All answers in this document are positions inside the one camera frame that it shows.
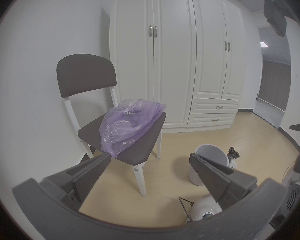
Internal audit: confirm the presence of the black cable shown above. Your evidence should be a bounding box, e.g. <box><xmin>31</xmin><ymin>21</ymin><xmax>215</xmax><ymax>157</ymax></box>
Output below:
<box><xmin>179</xmin><ymin>197</ymin><xmax>195</xmax><ymax>221</ymax></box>

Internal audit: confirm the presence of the grey curtain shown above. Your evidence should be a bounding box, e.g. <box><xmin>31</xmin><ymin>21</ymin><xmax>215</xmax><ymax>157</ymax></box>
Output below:
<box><xmin>257</xmin><ymin>60</ymin><xmax>292</xmax><ymax>111</ymax></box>

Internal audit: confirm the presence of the purple plastic bag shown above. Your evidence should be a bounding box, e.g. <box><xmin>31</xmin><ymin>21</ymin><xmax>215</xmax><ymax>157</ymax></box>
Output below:
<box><xmin>99</xmin><ymin>98</ymin><xmax>167</xmax><ymax>159</ymax></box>

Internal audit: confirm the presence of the black plastic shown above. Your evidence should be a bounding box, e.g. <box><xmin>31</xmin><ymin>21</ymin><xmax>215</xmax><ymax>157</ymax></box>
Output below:
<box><xmin>227</xmin><ymin>147</ymin><xmax>241</xmax><ymax>160</ymax></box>

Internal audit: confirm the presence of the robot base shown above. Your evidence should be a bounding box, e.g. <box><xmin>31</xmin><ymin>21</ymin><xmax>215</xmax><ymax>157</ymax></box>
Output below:
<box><xmin>187</xmin><ymin>169</ymin><xmax>300</xmax><ymax>225</ymax></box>

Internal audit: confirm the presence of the white trash bin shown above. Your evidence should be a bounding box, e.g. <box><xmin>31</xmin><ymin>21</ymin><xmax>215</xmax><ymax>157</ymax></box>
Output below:
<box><xmin>188</xmin><ymin>144</ymin><xmax>228</xmax><ymax>186</ymax></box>

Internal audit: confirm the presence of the white wardrobe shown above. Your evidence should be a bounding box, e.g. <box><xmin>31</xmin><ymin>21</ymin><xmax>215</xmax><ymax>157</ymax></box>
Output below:
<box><xmin>109</xmin><ymin>0</ymin><xmax>247</xmax><ymax>134</ymax></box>

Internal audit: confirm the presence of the grey and white chair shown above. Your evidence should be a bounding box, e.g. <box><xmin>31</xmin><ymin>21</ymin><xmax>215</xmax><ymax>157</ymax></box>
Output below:
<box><xmin>56</xmin><ymin>54</ymin><xmax>167</xmax><ymax>197</ymax></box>

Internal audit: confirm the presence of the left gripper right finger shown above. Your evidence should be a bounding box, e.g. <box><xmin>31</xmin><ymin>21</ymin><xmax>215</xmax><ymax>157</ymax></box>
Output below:
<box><xmin>189</xmin><ymin>153</ymin><xmax>258</xmax><ymax>212</ymax></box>

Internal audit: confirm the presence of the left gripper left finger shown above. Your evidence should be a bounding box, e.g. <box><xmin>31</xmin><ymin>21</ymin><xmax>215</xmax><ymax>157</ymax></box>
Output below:
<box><xmin>41</xmin><ymin>153</ymin><xmax>112</xmax><ymax>211</ymax></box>

